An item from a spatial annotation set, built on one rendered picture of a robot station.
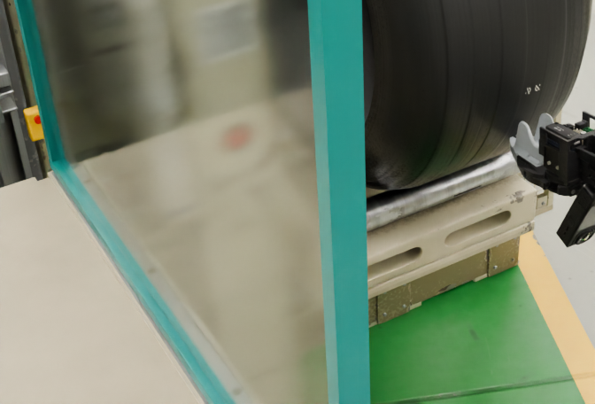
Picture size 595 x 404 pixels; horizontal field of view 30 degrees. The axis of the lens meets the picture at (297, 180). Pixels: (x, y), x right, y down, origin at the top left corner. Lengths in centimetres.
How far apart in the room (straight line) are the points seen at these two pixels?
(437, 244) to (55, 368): 87
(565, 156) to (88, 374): 71
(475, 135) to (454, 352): 129
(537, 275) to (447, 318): 29
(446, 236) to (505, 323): 113
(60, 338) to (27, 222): 16
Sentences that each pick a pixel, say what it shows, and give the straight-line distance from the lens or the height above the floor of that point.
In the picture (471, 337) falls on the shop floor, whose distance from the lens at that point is 271.
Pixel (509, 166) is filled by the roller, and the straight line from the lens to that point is 167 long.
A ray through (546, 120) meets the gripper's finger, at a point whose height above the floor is 108.
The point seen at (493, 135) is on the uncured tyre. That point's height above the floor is 106.
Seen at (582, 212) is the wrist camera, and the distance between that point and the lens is 140.
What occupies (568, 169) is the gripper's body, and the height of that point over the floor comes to 108.
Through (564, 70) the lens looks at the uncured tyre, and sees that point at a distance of 146.
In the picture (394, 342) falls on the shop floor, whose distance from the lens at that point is 269.
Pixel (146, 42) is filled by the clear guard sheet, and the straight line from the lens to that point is 68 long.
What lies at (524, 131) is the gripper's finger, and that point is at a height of 108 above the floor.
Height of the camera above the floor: 186
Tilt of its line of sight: 35 degrees down
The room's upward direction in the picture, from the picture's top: 4 degrees counter-clockwise
